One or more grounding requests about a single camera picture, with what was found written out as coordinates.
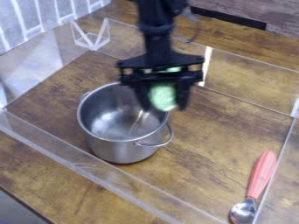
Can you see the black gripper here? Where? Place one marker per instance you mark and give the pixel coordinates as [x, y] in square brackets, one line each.
[159, 66]

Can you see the silver metal pot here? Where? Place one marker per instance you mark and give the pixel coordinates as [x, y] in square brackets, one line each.
[122, 133]

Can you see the clear acrylic enclosure wall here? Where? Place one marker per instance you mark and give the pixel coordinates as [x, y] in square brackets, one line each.
[243, 113]

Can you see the green bumpy toy vegetable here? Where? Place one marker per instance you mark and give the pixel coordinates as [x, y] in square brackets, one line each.
[163, 96]

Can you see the black wall strip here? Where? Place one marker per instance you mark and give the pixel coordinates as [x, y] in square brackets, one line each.
[230, 18]

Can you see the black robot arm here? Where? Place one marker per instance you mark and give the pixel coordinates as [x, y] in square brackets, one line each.
[156, 16]

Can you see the red handled metal spoon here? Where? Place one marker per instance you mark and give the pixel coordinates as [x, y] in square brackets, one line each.
[243, 212]

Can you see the clear acrylic triangle bracket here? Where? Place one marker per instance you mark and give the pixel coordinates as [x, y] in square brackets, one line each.
[87, 39]

